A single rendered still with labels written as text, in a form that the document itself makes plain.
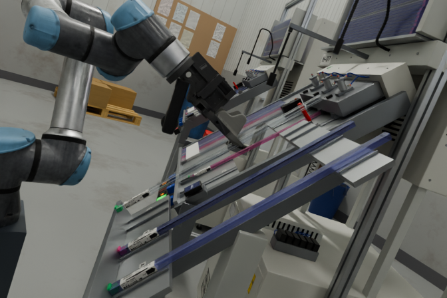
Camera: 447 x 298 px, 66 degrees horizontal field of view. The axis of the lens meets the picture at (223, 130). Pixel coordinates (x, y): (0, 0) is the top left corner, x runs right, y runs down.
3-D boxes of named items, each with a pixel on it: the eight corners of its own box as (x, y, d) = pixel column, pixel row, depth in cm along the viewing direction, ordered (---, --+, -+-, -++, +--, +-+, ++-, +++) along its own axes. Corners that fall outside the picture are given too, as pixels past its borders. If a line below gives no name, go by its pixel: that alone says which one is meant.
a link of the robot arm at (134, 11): (124, 13, 72) (144, -13, 66) (161, 54, 74) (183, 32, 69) (100, 29, 66) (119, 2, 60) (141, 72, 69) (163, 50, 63)
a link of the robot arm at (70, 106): (20, 181, 95) (58, 2, 105) (75, 186, 104) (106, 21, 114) (28, 183, 86) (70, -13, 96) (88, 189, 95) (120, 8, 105)
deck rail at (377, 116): (184, 226, 95) (173, 207, 94) (184, 223, 97) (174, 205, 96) (413, 111, 95) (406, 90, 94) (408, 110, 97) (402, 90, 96)
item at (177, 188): (184, 223, 97) (172, 202, 95) (185, 161, 161) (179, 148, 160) (188, 221, 97) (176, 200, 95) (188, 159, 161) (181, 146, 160)
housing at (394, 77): (397, 119, 98) (380, 74, 95) (328, 102, 145) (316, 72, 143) (422, 106, 98) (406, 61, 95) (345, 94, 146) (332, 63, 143)
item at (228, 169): (183, 213, 96) (178, 204, 96) (185, 155, 161) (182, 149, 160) (244, 183, 96) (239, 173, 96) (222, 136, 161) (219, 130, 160)
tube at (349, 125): (121, 256, 64) (118, 252, 63) (122, 252, 65) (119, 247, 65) (356, 126, 66) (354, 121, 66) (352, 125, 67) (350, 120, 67)
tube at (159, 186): (117, 213, 73) (114, 209, 73) (118, 210, 74) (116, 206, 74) (322, 100, 75) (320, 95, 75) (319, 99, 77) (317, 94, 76)
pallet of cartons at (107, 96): (125, 112, 582) (133, 89, 576) (140, 126, 519) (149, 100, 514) (52, 94, 515) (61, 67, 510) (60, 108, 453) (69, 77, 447)
